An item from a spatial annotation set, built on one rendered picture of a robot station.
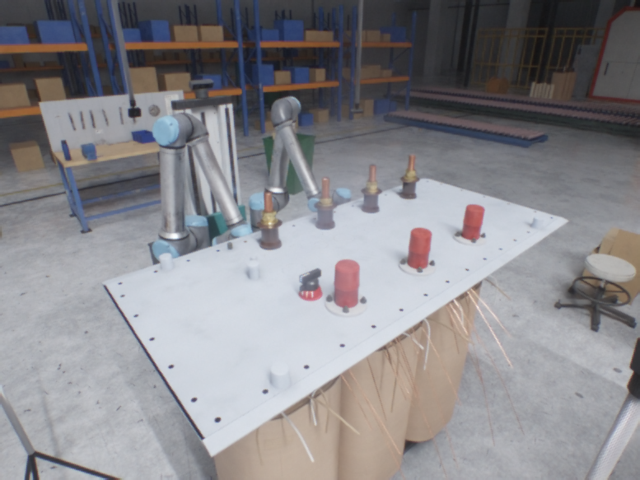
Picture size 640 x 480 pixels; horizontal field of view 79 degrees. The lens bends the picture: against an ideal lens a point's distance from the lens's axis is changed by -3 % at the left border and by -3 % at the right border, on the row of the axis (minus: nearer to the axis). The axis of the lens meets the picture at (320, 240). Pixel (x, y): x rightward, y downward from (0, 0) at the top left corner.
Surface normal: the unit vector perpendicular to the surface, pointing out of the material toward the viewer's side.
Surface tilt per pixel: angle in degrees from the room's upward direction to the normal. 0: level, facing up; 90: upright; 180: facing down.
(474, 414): 0
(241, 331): 0
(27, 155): 90
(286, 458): 90
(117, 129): 90
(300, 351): 0
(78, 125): 90
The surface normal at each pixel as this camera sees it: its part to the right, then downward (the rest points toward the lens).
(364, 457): 0.07, 0.44
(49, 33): 0.62, 0.35
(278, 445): 0.30, 0.43
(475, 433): 0.00, -0.90
